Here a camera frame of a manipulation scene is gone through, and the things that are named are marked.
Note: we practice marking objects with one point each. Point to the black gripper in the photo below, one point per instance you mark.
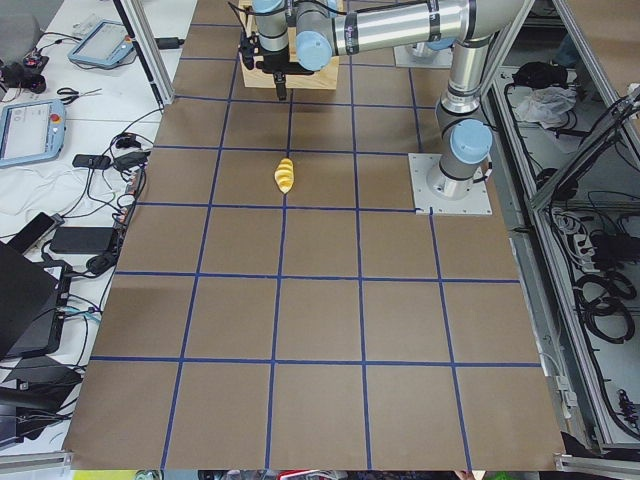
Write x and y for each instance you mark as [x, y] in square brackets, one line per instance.
[275, 61]

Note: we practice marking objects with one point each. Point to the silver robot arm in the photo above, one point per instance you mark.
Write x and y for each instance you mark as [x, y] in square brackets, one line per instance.
[349, 88]

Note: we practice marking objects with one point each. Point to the wooden drawer cabinet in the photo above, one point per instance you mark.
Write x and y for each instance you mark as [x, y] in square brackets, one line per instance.
[306, 48]

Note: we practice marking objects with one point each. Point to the toy bread loaf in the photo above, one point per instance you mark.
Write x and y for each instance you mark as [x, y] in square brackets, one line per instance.
[284, 175]

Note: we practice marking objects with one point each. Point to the upper teach pendant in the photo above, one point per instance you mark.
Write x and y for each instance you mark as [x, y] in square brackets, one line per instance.
[106, 46]

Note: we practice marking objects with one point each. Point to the teach pendant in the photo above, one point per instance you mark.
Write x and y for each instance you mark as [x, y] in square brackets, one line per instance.
[106, 46]
[32, 132]

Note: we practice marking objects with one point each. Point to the black scissors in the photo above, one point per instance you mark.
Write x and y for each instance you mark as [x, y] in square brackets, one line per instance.
[69, 95]

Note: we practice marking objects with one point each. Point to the lower teach pendant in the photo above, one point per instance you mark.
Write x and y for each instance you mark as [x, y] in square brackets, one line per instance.
[32, 132]

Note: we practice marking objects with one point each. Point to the black power brick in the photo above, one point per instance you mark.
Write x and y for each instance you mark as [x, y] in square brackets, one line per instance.
[82, 240]

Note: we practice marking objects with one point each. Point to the white crumpled cloth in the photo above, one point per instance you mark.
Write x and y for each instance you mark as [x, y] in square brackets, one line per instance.
[548, 106]

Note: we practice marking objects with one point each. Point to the black smartphone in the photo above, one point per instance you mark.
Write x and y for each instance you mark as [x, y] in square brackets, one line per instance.
[27, 237]

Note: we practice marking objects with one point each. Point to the black laptop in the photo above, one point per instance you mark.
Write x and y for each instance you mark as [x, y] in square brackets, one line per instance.
[32, 297]

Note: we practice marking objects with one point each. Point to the aluminium frame post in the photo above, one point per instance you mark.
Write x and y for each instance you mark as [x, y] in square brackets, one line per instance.
[133, 17]

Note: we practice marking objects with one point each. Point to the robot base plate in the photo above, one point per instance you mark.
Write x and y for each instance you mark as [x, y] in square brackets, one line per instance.
[436, 194]

